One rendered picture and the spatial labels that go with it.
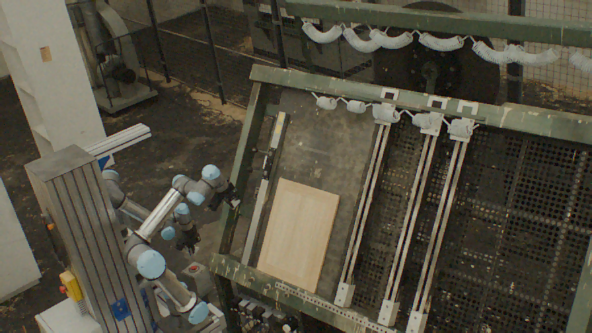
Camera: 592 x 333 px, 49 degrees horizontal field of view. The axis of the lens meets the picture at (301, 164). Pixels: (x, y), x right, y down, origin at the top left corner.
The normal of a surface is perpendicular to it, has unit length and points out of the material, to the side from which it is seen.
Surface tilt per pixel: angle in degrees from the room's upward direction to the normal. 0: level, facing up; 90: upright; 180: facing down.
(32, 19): 90
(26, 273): 90
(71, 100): 90
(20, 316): 0
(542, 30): 90
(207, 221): 0
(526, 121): 55
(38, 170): 0
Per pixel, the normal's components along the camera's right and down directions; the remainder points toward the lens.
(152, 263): 0.63, 0.18
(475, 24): -0.62, 0.46
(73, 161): -0.13, -0.86
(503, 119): -0.58, -0.12
